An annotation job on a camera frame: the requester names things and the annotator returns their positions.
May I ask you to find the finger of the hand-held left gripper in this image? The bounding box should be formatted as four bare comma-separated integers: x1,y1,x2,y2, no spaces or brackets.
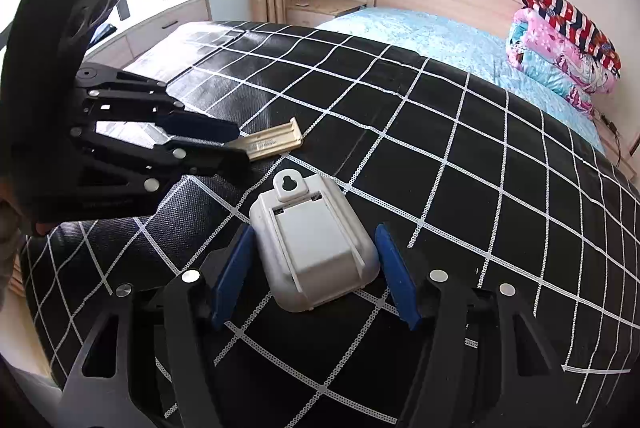
75,64,239,141
20,125,251,234

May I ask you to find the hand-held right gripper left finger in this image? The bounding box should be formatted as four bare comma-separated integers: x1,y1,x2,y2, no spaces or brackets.
60,223,257,428

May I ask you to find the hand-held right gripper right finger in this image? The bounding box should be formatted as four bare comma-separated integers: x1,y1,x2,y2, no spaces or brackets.
375,223,568,428

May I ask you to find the beige plastic strip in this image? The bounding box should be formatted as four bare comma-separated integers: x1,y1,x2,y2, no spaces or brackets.
235,118,304,162

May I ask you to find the white plastic case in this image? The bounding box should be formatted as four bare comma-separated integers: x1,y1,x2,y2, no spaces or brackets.
248,168,381,314

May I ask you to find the light wooden drawer cabinet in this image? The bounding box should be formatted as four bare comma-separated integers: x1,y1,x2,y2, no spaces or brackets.
82,0,213,72

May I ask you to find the black checkered mat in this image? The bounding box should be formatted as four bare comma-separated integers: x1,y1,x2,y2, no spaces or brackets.
20,19,640,428

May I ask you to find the light wooden nightstand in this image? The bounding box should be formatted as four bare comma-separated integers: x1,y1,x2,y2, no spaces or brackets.
286,0,368,28

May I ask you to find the bed with light blue sheet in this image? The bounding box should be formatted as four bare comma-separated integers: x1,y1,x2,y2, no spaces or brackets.
315,6,608,156

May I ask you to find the pink folded blanket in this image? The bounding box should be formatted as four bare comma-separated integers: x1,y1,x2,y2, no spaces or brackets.
505,7,621,111

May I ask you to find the red blue striped folded blanket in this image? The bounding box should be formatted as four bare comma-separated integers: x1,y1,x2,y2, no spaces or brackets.
519,0,622,70

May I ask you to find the black cable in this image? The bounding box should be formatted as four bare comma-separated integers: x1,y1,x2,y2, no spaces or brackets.
595,111,628,164

